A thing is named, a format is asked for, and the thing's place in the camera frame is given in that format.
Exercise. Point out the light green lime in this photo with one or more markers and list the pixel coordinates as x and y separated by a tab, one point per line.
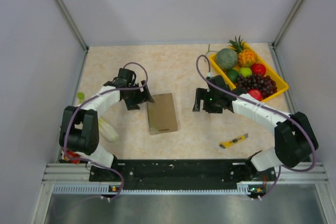
245	72

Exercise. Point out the pineapple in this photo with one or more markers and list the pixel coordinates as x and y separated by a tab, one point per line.
246	56

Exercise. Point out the dark green lime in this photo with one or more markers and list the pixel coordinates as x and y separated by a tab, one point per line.
233	75

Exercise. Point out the green melon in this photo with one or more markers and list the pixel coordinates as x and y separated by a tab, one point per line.
226	59

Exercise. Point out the yellow utility knife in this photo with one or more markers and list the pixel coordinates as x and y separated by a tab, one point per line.
230	143

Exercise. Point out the brown cardboard express box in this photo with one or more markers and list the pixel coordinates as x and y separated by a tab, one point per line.
161	114

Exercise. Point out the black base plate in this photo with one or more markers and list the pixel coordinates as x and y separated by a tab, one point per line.
179	174

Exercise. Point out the red apple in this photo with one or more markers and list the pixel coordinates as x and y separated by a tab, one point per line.
258	69
256	94

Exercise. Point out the red apple front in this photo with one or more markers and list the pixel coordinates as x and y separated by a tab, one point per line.
256	94

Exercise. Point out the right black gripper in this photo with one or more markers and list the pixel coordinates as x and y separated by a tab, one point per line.
202	94

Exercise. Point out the red lychee bunch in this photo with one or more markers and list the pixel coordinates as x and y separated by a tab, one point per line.
72	157

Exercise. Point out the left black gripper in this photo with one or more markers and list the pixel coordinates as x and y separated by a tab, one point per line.
143	96

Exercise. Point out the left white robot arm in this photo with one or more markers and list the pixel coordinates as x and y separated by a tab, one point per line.
79	131

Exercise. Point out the white slotted cable duct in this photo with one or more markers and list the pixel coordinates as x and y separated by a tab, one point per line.
95	189

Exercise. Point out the green celery stalk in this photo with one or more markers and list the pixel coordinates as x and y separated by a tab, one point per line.
105	128

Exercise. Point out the purple grape bunch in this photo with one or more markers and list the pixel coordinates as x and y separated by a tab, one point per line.
265	85

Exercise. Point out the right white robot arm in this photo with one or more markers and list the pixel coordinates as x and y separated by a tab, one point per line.
293	135

